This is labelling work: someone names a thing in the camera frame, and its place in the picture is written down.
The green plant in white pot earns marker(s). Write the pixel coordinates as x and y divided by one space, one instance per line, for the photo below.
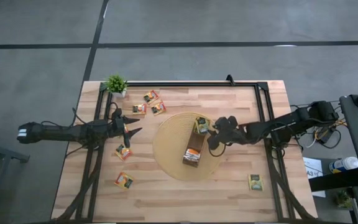
116 83

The white paper sheet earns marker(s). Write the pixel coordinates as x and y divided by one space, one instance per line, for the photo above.
314 174

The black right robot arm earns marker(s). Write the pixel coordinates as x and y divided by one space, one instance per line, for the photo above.
284 124

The brown wooden tea box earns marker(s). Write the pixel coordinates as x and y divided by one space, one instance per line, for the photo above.
197 143

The black table clamp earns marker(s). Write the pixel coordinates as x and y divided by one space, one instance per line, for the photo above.
229 79

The white plastic bottle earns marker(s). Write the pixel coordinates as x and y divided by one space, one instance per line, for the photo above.
343 164

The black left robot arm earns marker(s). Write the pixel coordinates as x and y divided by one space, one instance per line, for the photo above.
57 132

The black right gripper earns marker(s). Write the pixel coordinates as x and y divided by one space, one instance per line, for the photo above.
225 132

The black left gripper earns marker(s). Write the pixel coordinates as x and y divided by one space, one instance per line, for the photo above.
117 126

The small green floor plant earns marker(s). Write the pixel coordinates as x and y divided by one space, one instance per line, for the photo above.
343 199

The black metal table frame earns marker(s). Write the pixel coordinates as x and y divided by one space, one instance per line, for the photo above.
182 84

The round woven straw placemat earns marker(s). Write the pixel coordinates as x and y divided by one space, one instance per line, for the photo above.
172 149

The orange white tea bag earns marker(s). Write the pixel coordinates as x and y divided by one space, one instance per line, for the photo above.
191 158
193 152

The green yellow tea bag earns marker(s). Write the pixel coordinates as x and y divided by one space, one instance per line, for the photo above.
202 126
255 182

